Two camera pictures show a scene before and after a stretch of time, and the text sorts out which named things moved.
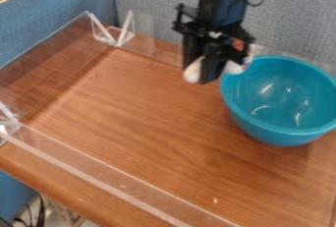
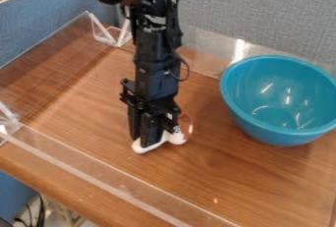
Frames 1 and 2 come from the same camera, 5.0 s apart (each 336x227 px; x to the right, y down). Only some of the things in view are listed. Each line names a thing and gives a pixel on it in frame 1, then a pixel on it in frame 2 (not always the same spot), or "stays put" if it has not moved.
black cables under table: [29, 215] stays put
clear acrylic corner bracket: [113, 35] stays put
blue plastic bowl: [281, 99] stays put
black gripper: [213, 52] to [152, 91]
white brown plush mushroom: [232, 65] to [173, 137]
